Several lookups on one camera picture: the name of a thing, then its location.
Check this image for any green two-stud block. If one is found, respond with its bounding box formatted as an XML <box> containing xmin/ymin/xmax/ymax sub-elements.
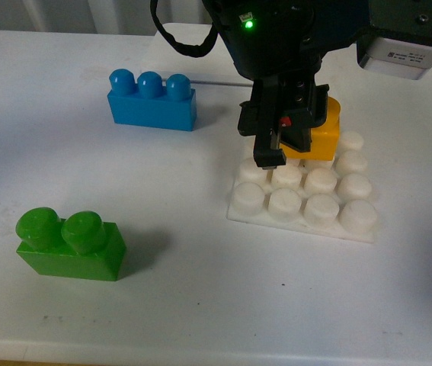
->
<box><xmin>15</xmin><ymin>207</ymin><xmax>126</xmax><ymax>281</ymax></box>

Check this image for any blue three-stud block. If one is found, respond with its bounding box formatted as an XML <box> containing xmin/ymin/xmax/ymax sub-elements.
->
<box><xmin>107</xmin><ymin>69</ymin><xmax>197</xmax><ymax>131</ymax></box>

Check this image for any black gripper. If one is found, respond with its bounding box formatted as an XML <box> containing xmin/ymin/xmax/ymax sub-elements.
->
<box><xmin>203</xmin><ymin>1</ymin><xmax>369</xmax><ymax>169</ymax></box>

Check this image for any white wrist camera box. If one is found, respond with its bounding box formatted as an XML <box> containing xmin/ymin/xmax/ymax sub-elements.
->
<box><xmin>356</xmin><ymin>24</ymin><xmax>432</xmax><ymax>80</ymax></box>

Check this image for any white desk lamp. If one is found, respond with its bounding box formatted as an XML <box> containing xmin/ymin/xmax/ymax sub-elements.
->
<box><xmin>140</xmin><ymin>23</ymin><xmax>252</xmax><ymax>86</ymax></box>

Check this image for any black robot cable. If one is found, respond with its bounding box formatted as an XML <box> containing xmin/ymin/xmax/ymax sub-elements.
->
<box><xmin>149</xmin><ymin>0</ymin><xmax>220</xmax><ymax>59</ymax></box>

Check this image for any yellow two-stud block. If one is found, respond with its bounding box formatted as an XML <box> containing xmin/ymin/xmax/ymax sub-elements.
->
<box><xmin>280</xmin><ymin>97</ymin><xmax>341</xmax><ymax>161</ymax></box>

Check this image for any white studded base plate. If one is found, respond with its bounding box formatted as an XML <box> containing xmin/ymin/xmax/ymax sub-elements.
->
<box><xmin>227</xmin><ymin>131</ymin><xmax>379</xmax><ymax>243</ymax></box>

